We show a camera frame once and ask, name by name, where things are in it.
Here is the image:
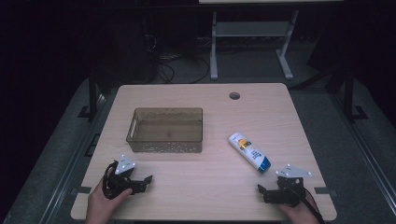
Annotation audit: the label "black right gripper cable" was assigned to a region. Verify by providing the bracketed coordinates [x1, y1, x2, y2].
[293, 186, 327, 224]

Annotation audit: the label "black metal post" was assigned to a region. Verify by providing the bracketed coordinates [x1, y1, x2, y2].
[78, 68, 101, 122]
[341, 66, 370, 123]

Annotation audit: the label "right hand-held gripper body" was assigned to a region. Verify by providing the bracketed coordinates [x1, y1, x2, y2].
[275, 163, 313, 208]

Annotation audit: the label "white bottle with blue cap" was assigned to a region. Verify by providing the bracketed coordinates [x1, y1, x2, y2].
[228, 132, 272, 174]

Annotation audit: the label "brown transparent plastic basket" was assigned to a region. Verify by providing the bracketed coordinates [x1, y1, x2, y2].
[125, 106, 204, 154]

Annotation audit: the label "person's left hand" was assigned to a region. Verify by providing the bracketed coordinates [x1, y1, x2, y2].
[84, 179, 134, 224]

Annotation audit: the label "black floor cables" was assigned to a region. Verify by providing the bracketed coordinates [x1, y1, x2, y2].
[143, 33, 211, 85]

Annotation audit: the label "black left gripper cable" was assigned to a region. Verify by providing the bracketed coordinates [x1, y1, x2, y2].
[102, 161, 120, 201]

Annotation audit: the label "black tape strip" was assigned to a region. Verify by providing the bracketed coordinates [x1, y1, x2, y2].
[72, 186, 92, 195]
[313, 187, 338, 198]

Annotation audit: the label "white metal stand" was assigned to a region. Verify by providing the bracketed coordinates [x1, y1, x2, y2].
[209, 8, 300, 81]

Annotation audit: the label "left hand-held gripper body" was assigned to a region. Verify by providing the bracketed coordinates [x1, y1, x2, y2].
[102, 154, 138, 200]

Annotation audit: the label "person's right hand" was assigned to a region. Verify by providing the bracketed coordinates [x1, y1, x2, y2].
[277, 194, 322, 224]

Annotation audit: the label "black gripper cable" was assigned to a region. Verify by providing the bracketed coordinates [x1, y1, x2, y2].
[102, 161, 120, 201]
[293, 186, 327, 224]

